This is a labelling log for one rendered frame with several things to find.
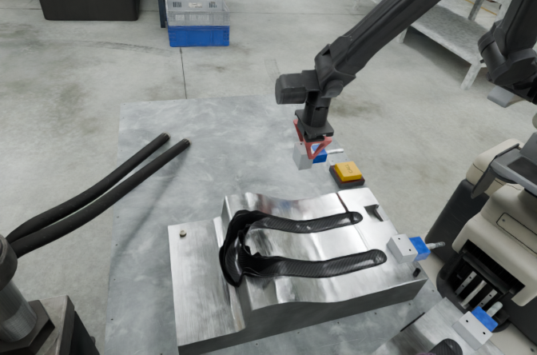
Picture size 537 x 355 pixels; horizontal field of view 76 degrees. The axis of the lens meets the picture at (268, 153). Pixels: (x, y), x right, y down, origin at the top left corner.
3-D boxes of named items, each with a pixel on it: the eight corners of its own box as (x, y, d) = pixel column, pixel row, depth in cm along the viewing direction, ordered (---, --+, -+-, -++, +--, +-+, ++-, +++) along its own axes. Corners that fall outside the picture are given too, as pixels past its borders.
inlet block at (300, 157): (336, 152, 95) (340, 136, 92) (344, 164, 92) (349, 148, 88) (292, 157, 92) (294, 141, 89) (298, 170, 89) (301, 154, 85)
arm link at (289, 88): (346, 85, 67) (338, 49, 71) (289, 85, 65) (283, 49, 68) (328, 114, 78) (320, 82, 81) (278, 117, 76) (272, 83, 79)
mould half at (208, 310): (359, 209, 95) (373, 174, 86) (413, 299, 76) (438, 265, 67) (170, 241, 81) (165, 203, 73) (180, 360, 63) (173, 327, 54)
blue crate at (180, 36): (224, 31, 389) (224, 11, 375) (229, 47, 358) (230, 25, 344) (168, 31, 374) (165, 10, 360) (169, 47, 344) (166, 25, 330)
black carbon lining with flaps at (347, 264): (356, 213, 84) (366, 186, 78) (390, 272, 73) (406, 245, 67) (212, 237, 75) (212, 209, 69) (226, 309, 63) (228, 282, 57)
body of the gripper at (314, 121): (308, 141, 79) (313, 113, 74) (293, 116, 86) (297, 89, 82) (333, 137, 81) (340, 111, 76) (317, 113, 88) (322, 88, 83)
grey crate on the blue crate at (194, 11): (224, 13, 375) (224, -2, 365) (230, 27, 345) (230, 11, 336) (166, 11, 360) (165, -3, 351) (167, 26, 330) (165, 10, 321)
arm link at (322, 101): (340, 83, 73) (331, 70, 78) (308, 83, 72) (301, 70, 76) (332, 110, 78) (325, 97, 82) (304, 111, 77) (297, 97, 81)
